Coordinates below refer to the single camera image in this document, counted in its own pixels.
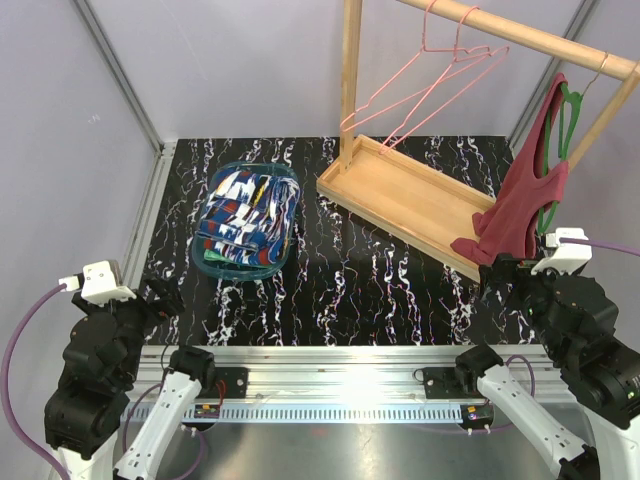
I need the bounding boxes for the aluminium mounting rail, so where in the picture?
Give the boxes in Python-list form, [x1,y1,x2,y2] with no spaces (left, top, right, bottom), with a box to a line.
[64,344,614,426]

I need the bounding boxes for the green tie-dye trousers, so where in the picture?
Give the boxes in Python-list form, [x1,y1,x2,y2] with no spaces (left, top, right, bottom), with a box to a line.
[203,249,227,262]

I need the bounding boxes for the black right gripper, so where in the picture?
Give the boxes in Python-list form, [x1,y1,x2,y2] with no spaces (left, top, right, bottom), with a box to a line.
[478,250,577,359]

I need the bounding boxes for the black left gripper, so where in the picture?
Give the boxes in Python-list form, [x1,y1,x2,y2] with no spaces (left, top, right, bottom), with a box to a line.
[74,271,184,385]

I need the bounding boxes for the pink wire hanger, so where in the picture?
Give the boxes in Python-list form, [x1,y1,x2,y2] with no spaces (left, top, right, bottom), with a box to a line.
[339,0,494,132]
[379,1,510,154]

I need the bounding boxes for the maroon tank top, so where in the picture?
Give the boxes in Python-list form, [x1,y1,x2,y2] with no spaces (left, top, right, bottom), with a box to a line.
[451,73,569,265]

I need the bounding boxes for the green hanger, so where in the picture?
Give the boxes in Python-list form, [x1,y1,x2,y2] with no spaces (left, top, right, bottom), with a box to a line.
[537,82,583,234]

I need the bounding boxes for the teal plastic basket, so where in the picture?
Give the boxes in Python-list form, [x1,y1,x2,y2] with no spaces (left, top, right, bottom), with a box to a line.
[191,162,298,281]

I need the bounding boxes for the blue patterned trousers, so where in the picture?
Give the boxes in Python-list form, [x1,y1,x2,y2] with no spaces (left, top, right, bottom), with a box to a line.
[196,166,300,269]

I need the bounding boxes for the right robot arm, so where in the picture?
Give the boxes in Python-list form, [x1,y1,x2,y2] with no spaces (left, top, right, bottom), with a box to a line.
[453,254,639,479]

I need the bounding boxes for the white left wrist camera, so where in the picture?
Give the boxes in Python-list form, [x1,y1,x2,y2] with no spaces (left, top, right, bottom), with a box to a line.
[58,260,137,306]

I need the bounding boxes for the wooden clothes rack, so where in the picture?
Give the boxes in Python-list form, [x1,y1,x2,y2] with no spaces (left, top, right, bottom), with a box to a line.
[317,1,639,280]

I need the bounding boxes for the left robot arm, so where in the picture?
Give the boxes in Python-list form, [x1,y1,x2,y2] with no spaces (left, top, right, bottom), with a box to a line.
[44,274,217,479]

